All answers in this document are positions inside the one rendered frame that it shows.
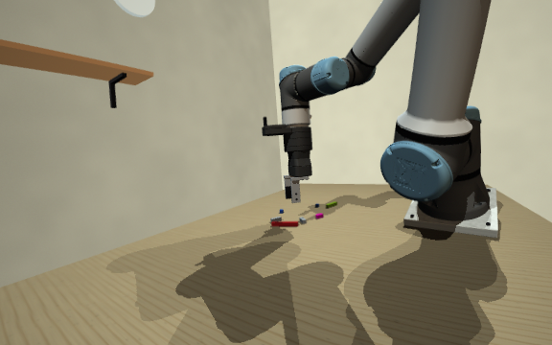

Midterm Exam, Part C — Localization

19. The red rod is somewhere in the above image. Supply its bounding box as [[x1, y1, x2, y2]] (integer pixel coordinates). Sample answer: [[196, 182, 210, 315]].
[[271, 221, 298, 226]]

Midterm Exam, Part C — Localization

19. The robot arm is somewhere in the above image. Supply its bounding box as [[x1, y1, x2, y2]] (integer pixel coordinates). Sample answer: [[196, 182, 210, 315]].
[[279, 0, 491, 221]]

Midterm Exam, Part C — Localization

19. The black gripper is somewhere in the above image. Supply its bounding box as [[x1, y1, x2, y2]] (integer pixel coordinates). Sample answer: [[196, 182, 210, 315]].
[[262, 108, 312, 203]]

